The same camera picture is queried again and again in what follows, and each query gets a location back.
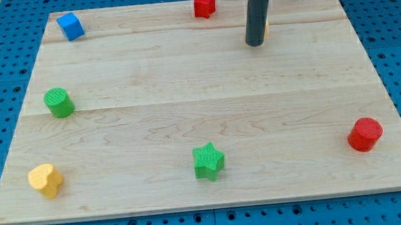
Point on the yellow hexagon block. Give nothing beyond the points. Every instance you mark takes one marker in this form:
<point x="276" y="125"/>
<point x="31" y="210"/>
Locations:
<point x="266" y="31"/>

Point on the light wooden board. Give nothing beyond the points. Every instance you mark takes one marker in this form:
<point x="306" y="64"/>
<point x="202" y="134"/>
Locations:
<point x="152" y="82"/>

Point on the green star block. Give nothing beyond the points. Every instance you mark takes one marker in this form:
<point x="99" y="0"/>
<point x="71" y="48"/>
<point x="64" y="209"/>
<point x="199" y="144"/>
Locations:
<point x="208" y="162"/>

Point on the red star block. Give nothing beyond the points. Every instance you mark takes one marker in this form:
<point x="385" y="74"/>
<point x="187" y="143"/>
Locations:
<point x="204" y="8"/>

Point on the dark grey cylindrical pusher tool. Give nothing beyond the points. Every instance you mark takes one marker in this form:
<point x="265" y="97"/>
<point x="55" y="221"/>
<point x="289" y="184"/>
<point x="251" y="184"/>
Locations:
<point x="257" y="11"/>

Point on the green cylinder block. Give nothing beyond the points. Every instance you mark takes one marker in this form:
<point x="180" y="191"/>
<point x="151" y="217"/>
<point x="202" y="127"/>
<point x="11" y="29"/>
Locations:
<point x="58" y="102"/>

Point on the blue cube block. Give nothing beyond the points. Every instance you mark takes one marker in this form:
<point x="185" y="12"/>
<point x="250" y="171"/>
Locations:
<point x="70" y="26"/>

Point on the red cylinder block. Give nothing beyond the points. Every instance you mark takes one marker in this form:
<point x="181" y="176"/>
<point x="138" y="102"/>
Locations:
<point x="364" y="134"/>

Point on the yellow heart block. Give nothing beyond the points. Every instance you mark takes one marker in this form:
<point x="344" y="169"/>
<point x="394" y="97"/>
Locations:
<point x="45" y="179"/>

